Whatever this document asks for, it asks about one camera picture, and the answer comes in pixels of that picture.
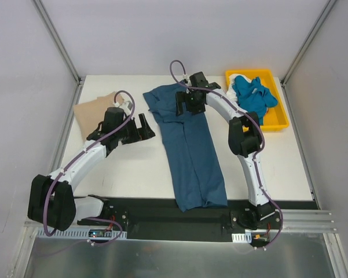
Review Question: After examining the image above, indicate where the dark blue t-shirt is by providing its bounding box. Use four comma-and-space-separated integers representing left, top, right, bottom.
143, 84, 228, 212

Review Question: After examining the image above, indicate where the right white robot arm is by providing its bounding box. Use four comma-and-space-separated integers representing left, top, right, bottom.
175, 72, 277, 230

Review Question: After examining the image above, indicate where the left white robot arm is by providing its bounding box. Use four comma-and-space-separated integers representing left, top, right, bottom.
27, 101, 155, 231

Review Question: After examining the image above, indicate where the folded beige t-shirt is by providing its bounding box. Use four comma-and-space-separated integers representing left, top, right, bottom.
73, 92, 124, 141

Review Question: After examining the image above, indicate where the white t-shirt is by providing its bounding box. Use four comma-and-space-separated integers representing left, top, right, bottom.
226, 74, 249, 103

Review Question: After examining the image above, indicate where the bright blue t-shirt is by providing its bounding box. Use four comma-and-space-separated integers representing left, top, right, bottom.
232, 75, 279, 120

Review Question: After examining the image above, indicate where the yellow plastic bin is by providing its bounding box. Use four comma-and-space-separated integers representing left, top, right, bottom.
225, 69, 289, 132

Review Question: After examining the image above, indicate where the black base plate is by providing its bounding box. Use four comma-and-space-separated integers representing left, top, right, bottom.
76, 196, 283, 241

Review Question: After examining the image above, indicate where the left white cable duct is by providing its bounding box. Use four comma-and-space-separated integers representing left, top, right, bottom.
50, 228, 127, 241

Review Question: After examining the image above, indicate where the white cable duct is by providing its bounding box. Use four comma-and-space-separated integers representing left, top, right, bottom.
50, 228, 127, 241
232, 232, 252, 244

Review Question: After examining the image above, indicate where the left aluminium frame post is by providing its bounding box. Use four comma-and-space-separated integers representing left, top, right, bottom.
31, 0, 86, 85

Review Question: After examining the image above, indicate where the aluminium frame post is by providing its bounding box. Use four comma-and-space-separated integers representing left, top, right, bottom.
31, 0, 86, 85
281, 0, 338, 87

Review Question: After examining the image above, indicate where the right white cable duct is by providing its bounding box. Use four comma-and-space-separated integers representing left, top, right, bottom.
232, 232, 252, 244

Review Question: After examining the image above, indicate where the right aluminium frame post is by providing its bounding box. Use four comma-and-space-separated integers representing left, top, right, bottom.
281, 0, 338, 87

